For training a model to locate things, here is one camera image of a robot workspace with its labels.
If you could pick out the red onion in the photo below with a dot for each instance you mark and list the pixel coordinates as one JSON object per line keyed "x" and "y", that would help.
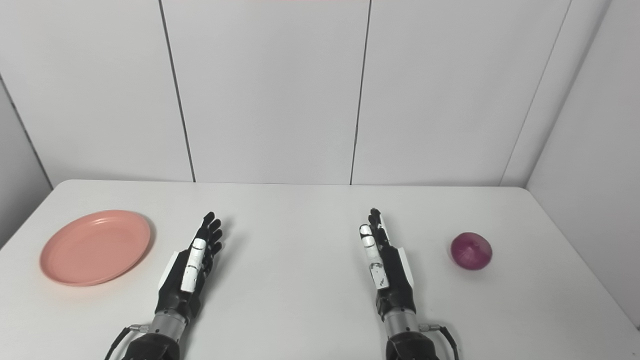
{"x": 471, "y": 251}

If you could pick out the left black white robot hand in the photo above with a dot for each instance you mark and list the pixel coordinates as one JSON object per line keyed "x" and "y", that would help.
{"x": 189, "y": 270}

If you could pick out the pink plastic plate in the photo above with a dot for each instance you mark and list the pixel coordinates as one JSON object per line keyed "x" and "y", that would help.
{"x": 95, "y": 247}

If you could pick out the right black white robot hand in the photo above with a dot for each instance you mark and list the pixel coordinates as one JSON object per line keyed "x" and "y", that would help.
{"x": 387, "y": 275}

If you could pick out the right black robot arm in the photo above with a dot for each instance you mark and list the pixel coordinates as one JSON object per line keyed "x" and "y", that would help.
{"x": 405, "y": 332}

